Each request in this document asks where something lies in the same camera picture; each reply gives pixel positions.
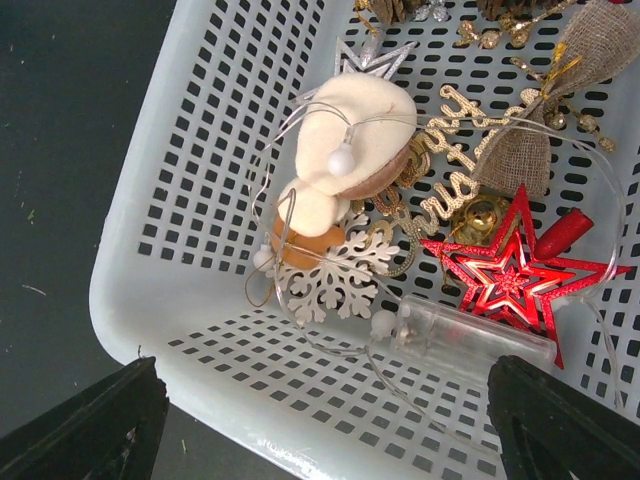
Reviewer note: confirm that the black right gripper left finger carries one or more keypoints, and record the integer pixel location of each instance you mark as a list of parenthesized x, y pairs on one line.
[(111, 430)]

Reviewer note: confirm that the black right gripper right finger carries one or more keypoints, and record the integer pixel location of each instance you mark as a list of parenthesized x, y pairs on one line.
[(549, 430)]

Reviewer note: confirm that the white plastic mesh basket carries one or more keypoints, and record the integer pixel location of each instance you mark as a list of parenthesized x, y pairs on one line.
[(177, 244)]

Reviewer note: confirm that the gold merry christmas sign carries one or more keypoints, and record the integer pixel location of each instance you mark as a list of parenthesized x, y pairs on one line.
[(457, 136)]

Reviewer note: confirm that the red glitter star ornament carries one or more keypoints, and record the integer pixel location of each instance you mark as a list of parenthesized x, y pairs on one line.
[(507, 282)]

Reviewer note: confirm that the red berry pick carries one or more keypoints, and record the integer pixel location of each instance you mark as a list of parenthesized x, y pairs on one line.
[(562, 234)]

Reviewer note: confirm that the gold bell ornament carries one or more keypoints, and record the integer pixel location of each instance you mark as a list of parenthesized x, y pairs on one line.
[(477, 221)]

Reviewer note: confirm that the white snowflake ornament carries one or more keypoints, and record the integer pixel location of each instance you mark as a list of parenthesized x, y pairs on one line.
[(343, 282)]

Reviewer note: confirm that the burlap bow ornament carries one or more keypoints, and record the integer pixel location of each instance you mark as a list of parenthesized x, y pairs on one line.
[(600, 40)]

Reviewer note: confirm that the silver star ornament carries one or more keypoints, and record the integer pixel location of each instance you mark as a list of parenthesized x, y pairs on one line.
[(370, 57)]

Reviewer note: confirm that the brown pine cone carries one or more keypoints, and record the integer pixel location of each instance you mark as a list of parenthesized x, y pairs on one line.
[(393, 11), (492, 9)]

